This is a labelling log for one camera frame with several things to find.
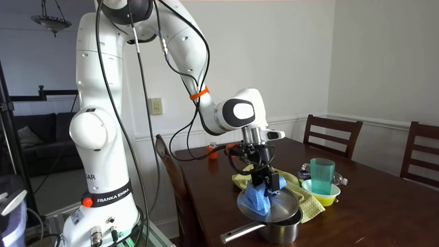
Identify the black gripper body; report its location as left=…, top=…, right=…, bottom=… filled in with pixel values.
left=240, top=124, right=277, bottom=174

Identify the yellow-green cloth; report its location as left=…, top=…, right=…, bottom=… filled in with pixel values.
left=231, top=164, right=327, bottom=225

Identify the teal plastic cup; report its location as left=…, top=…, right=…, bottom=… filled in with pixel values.
left=309, top=156, right=336, bottom=196

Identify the orange juice bottle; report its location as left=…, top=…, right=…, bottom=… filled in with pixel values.
left=205, top=142, right=221, bottom=161

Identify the yellow bowl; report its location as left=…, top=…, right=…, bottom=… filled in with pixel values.
left=301, top=178, right=343, bottom=208

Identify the dark wooden slat-back chair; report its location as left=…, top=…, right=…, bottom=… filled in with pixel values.
left=302, top=112, right=365, bottom=160
left=400, top=119, right=439, bottom=190

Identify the brown wooden chair curved back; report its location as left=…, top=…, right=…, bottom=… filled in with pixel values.
left=154, top=133, right=203, bottom=247

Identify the dark sofa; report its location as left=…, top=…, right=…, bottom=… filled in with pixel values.
left=10, top=111, right=85, bottom=178

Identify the black tripod stand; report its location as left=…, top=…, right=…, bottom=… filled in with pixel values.
left=0, top=60, right=84, bottom=222

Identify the hanging ceiling lamp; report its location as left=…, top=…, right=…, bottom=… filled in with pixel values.
left=31, top=0, right=74, bottom=38

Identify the blue and white container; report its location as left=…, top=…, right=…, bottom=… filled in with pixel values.
left=0, top=185, right=31, bottom=247

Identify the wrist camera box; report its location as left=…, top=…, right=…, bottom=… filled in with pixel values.
left=264, top=129, right=288, bottom=141

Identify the silver pot with long handle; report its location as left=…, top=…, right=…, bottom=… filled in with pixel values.
left=220, top=208, right=305, bottom=247

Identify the wall light switch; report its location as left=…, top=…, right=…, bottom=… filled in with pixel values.
left=147, top=96, right=165, bottom=116

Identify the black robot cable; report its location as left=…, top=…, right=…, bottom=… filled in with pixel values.
left=94, top=0, right=213, bottom=247

